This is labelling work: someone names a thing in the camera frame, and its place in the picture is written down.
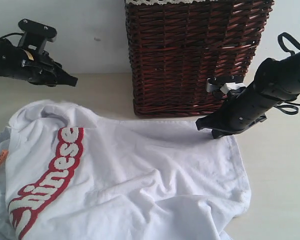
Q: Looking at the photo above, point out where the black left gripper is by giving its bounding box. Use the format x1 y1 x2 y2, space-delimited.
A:
21 49 78 87

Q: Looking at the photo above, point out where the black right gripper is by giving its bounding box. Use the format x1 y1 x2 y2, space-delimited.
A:
195 97 268 139

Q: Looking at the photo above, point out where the white t-shirt with red logo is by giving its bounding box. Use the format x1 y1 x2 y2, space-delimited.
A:
0 100 251 240

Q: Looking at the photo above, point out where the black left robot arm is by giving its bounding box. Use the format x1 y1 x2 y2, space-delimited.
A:
0 38 78 87

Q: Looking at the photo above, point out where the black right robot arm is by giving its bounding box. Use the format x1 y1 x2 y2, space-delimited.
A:
195 52 300 139

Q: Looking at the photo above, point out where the dark brown wicker basket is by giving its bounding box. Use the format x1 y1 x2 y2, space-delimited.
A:
124 0 274 118

